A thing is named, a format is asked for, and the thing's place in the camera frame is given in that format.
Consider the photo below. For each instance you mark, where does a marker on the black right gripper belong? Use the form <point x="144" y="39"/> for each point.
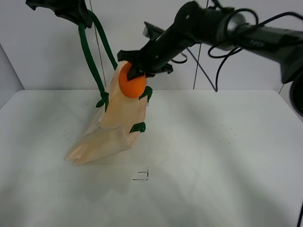
<point x="154" y="57"/>

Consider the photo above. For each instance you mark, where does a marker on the cream linen bag green handles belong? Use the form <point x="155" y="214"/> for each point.
<point x="118" y="120"/>

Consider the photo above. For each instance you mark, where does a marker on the orange citrus fruit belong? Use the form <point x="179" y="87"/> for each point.
<point x="131" y="88"/>

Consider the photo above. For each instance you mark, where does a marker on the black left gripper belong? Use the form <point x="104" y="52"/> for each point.
<point x="72" y="10"/>

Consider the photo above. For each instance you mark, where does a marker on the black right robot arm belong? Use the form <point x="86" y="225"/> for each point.
<point x="224" y="28"/>

